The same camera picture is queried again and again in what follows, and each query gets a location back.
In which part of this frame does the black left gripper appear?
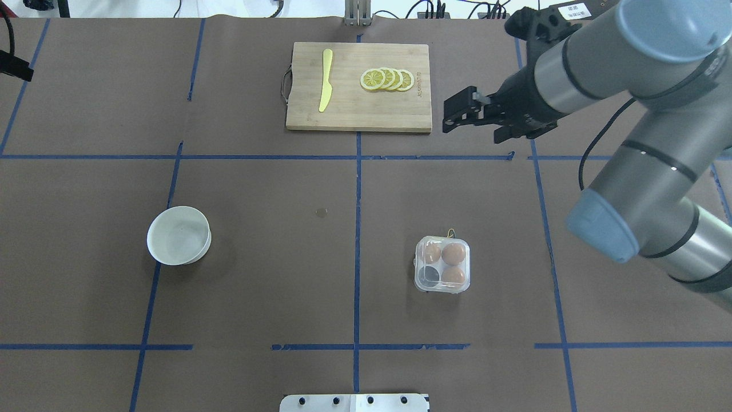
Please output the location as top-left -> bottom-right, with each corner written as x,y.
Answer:
0,50 -> 34,82

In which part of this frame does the yellow plastic knife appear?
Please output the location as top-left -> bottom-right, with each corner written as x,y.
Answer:
319,49 -> 333,113

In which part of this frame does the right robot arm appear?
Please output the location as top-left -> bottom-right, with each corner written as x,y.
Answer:
442,1 -> 731,311

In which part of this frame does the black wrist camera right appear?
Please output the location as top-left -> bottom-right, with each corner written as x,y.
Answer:
504,7 -> 582,62

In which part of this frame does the clear plastic egg box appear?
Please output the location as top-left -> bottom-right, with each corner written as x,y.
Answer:
413,228 -> 471,294

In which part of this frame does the black electronics box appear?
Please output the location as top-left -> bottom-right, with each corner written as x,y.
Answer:
539,0 -> 620,21

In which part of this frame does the wooden cutting board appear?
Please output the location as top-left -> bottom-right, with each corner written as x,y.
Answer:
285,42 -> 432,133

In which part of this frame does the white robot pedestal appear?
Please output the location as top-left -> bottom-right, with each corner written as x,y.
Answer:
279,393 -> 431,411

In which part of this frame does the lemon slice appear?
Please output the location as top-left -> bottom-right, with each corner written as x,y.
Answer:
359,69 -> 387,91
379,67 -> 391,90
396,69 -> 414,92
384,68 -> 403,90

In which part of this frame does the white bowl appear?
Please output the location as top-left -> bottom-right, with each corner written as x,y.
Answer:
146,206 -> 212,266

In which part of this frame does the black camera cable right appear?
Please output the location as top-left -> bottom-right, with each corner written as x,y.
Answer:
578,97 -> 636,192

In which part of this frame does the aluminium frame post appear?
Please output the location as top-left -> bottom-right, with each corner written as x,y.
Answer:
344,0 -> 373,27

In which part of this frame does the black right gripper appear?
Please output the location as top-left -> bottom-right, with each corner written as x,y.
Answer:
441,69 -> 559,144

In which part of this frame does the brown egg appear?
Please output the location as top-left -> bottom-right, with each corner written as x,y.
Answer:
441,266 -> 466,288
441,242 -> 467,266
423,243 -> 441,264

